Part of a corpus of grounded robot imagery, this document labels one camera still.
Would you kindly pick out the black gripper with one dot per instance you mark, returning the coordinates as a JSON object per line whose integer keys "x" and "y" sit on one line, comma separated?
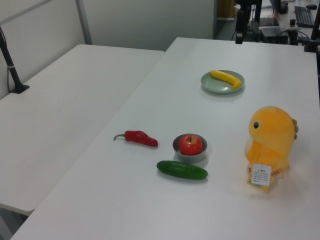
{"x": 241, "y": 22}

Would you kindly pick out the black pole camera stand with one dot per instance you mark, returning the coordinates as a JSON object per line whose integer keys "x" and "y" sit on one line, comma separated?
{"x": 10, "y": 62}

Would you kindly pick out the white paper tag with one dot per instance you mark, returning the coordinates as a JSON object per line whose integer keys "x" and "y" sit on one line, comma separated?
{"x": 261, "y": 175}

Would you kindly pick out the yellow card tag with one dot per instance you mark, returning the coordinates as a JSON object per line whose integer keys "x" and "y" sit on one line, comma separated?
{"x": 252, "y": 183}

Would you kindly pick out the black computer keyboard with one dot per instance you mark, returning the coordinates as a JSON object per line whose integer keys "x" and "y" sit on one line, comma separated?
{"x": 303, "y": 16}

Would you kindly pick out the red chili pepper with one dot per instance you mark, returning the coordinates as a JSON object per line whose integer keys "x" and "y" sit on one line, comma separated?
{"x": 140, "y": 139}

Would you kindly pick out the pale green plastic plate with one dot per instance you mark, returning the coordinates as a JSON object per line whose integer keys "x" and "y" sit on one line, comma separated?
{"x": 215, "y": 85}

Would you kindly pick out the yellow cabinet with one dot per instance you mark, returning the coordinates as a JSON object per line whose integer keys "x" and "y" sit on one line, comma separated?
{"x": 225, "y": 8}

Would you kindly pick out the orange dinosaur plush toy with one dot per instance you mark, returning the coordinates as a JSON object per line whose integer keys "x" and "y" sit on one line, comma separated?
{"x": 271, "y": 135}

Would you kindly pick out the yellow banana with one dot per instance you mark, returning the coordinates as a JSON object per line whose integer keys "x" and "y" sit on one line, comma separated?
{"x": 226, "y": 78}

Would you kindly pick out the green cucumber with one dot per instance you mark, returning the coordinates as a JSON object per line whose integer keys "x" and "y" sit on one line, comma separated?
{"x": 182, "y": 170}

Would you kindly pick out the black clamp stand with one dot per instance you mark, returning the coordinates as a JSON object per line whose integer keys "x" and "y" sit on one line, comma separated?
{"x": 312, "y": 40}

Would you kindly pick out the small metal bowl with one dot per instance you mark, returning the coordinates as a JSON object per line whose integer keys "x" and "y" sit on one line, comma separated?
{"x": 190, "y": 158}

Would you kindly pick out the black electronics box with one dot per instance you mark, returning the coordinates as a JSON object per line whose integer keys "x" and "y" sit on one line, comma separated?
{"x": 272, "y": 33}

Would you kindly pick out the red apple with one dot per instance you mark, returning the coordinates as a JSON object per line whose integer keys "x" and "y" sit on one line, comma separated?
{"x": 190, "y": 145}

